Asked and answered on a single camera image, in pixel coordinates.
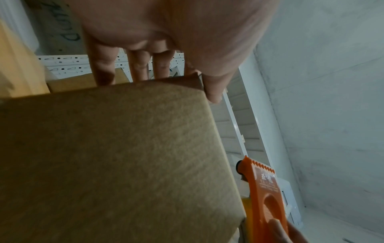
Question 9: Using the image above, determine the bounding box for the person's left hand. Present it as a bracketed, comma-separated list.
[67, 0, 280, 104]

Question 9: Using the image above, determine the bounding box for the person's right hand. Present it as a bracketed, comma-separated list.
[265, 218, 308, 243]

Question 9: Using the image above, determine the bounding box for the yellowish clear tape roll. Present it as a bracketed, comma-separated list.
[241, 197, 256, 243]

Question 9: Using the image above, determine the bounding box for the orange tape dispenser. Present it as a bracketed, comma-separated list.
[236, 155, 290, 243]

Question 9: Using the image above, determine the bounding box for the brown cardboard box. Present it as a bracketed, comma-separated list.
[46, 67, 130, 94]
[0, 72, 247, 243]

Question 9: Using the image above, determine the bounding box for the white rectangular fixture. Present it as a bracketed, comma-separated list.
[277, 178, 304, 225]

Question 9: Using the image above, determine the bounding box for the white metal shelving unit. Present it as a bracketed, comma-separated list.
[36, 50, 305, 225]

